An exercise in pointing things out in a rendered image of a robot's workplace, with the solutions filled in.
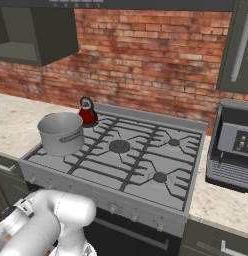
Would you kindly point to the grey gas stove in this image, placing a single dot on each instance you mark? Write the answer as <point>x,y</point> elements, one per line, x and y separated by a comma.
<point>129,156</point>

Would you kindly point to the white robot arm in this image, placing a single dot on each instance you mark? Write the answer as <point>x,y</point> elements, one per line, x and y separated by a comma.
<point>62,213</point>

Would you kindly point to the grey metal pot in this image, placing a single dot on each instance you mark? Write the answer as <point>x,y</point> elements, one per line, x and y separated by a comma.
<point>62,135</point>

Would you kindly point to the dark green open wall cabinet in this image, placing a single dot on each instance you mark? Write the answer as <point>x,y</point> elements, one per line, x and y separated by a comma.
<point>46,33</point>

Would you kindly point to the dark range hood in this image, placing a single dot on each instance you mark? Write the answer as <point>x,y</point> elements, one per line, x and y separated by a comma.
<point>146,4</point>

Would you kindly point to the black oven door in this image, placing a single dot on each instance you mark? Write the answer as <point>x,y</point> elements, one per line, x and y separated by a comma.
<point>129,241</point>

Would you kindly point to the grey stove knob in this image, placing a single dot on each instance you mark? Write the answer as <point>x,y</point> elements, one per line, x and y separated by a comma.
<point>49,186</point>
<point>160,227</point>
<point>134,218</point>
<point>32,180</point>
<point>113,209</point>

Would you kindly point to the dark green base drawer front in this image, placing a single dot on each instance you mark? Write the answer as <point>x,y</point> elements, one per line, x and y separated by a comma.
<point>209,238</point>
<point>9,186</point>

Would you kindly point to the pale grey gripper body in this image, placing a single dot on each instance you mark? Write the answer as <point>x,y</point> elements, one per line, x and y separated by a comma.
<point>3,230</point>

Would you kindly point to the grey coffee machine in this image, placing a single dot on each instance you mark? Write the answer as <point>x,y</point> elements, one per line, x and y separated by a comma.
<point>231,146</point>

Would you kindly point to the dark green wall cabinet door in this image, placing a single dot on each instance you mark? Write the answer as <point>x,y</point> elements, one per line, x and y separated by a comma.
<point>229,60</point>

